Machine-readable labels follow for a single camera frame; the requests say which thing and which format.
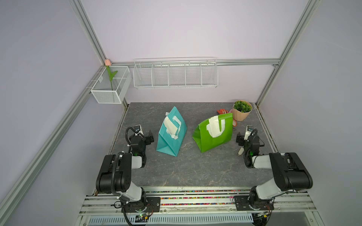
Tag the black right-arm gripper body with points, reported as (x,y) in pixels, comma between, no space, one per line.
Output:
(242,142)

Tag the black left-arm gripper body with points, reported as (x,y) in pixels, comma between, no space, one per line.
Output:
(144,142)

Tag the beige stapler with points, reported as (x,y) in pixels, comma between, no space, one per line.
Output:
(241,151)

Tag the teal shopping bag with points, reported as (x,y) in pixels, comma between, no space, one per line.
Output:
(165,143)

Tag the green shopping bag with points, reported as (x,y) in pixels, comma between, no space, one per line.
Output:
(203,139)

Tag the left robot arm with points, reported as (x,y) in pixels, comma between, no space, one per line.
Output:
(115,175)

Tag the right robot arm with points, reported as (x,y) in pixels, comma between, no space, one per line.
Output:
(289,173)

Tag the beige plant pot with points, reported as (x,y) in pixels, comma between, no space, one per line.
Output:
(238,116)

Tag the green potted plant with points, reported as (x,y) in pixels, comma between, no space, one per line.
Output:
(242,106)

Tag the red white garden glove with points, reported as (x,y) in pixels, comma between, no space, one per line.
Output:
(223,111)

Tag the white mesh box basket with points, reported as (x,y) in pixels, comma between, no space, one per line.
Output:
(101,90)

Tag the artificial pink tulip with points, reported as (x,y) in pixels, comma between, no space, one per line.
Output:
(111,74)

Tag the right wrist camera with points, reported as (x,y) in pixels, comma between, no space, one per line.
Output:
(249,130)

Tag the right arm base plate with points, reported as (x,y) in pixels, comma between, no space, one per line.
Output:
(245,203)

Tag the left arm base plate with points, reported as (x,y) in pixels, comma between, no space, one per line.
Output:
(148,204)

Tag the white wire wall basket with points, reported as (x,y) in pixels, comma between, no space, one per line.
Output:
(175,72)

